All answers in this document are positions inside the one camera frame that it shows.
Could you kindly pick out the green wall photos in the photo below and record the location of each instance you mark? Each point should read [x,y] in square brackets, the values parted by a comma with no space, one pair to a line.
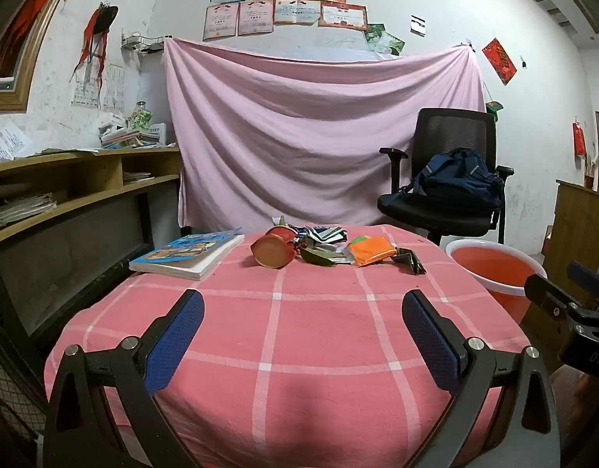
[384,39]

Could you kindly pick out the black office chair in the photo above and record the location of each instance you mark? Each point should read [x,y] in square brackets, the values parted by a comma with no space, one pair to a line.
[450,131]

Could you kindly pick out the pink checkered tablecloth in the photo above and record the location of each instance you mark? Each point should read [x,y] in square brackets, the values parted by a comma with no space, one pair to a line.
[304,331]

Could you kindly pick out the wooden cabinet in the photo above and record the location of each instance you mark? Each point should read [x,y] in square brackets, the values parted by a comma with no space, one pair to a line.
[577,224]

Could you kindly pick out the wooden desk shelf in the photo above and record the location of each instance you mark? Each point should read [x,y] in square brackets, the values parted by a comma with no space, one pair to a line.
[84,157]

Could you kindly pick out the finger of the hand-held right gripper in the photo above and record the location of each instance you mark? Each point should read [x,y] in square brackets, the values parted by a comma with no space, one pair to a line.
[550,297]
[587,277]

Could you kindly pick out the red hanging ornament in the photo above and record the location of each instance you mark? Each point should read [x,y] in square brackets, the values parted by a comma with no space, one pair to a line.
[579,139]

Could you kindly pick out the stack of newspapers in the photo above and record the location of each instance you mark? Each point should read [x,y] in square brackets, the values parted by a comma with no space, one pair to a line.
[23,207]

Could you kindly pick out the stack of books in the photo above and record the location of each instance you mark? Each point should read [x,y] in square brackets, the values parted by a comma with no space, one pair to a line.
[128,137]

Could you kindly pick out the dark wrapper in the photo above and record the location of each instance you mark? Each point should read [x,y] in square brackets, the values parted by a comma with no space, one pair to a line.
[411,261]

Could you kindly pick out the pink hanging sheet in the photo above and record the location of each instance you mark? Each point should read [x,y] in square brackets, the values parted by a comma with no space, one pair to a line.
[289,131]

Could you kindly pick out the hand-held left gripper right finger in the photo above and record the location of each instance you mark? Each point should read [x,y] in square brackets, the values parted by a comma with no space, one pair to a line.
[428,341]

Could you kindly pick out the red bucket with white rim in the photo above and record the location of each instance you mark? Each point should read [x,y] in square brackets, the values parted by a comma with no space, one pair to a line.
[494,273]

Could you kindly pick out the illustrated blue book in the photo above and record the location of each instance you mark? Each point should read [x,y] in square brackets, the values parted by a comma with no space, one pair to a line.
[192,251]

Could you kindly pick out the pile of small wrappers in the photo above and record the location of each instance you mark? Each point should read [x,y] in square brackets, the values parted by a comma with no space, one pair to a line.
[323,234]

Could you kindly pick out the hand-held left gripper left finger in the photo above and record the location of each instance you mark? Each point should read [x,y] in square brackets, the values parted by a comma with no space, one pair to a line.
[180,341]

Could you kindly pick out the red wall poster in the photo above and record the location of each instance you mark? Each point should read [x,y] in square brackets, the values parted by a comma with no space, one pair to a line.
[499,61]

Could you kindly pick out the white paper sheet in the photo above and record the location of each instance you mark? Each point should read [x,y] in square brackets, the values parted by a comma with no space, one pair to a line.
[6,144]

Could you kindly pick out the red cylindrical can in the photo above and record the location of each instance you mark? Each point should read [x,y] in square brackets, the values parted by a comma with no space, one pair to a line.
[272,251]

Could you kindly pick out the wooden window frame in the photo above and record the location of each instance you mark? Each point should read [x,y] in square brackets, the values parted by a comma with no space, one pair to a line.
[36,48]

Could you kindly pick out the green red wall ornament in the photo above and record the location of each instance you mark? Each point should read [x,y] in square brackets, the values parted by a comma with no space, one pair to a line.
[495,109]

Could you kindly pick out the black white wall sticker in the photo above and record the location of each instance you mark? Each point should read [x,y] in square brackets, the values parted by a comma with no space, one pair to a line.
[418,25]

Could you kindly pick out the blue backpack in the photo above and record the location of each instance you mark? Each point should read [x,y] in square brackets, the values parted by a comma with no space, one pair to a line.
[455,180]

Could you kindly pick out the red tassel wall ornament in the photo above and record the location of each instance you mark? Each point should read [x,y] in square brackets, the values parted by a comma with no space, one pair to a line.
[95,34]

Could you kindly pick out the green wrapper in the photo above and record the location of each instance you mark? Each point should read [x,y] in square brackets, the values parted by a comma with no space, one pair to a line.
[319,256]

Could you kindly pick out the glass jar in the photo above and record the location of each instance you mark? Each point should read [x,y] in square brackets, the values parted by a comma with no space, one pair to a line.
[141,119]

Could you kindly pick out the wall calendar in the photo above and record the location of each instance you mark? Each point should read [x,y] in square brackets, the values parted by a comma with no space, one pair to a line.
[114,87]

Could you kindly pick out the orange packet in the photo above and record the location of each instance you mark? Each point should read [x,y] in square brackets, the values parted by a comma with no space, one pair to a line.
[372,251]

